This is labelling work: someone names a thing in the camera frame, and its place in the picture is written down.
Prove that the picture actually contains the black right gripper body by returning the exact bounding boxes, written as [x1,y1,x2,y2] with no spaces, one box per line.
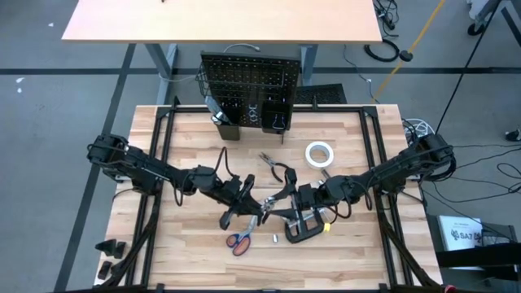
[284,166,326,242]

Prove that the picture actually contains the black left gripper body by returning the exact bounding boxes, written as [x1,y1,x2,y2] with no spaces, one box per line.
[217,173,256,232]

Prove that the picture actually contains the blue orange handled scissors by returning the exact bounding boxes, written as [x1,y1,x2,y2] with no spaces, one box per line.
[225,214,261,257]

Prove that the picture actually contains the black C-clamp silver screw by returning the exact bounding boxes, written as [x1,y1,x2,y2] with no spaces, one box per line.
[283,207,327,245]

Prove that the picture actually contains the black handled needle-nose pliers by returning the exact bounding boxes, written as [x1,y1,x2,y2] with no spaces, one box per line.
[258,151,292,183]

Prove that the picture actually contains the grey torpedo level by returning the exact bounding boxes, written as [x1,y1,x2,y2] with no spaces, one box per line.
[204,96,233,125]

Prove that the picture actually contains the white tape roll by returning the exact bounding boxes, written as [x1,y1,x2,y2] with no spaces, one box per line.
[304,140,335,168]

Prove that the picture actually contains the tall black pegboard bin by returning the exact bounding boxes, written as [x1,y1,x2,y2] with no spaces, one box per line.
[213,103,241,142]

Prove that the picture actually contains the wide black pegboard bin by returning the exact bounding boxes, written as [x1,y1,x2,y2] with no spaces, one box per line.
[260,100,292,135]

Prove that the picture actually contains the black perforated mat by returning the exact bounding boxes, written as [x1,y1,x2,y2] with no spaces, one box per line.
[295,83,348,105]

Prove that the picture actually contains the black metal pegboard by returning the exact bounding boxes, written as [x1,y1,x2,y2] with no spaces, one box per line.
[199,50,302,147]

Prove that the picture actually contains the white printed box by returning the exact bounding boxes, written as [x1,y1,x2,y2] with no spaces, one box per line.
[437,214,485,252]

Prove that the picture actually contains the light wooden desk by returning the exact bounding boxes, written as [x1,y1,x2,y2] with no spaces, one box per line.
[60,0,383,106]

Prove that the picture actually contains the black equipment cart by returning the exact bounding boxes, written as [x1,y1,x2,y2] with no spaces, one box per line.
[426,213,521,293]

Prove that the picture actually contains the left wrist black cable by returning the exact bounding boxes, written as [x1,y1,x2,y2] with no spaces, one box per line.
[215,146,228,178]

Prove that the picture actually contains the black aluminium table frame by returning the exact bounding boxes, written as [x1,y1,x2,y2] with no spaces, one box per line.
[93,95,445,293]

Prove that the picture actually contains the black wire basket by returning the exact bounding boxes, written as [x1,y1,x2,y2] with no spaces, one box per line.
[195,60,287,100]

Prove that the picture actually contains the thin black cable white plug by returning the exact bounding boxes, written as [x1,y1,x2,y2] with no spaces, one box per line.
[343,43,379,103]

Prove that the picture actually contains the white coiled cable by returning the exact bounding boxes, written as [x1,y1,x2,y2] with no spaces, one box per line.
[401,117,435,138]

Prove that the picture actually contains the grey white cable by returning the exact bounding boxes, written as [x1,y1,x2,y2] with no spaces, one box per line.
[221,42,262,54]

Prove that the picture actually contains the black coiled cable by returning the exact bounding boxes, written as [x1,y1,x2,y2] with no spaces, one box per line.
[364,38,402,63]

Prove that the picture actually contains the black power strip cables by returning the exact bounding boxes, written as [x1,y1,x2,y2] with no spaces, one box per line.
[372,0,400,32]

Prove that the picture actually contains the thin black diagonal cable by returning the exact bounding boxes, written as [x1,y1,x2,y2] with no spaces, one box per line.
[433,0,504,135]

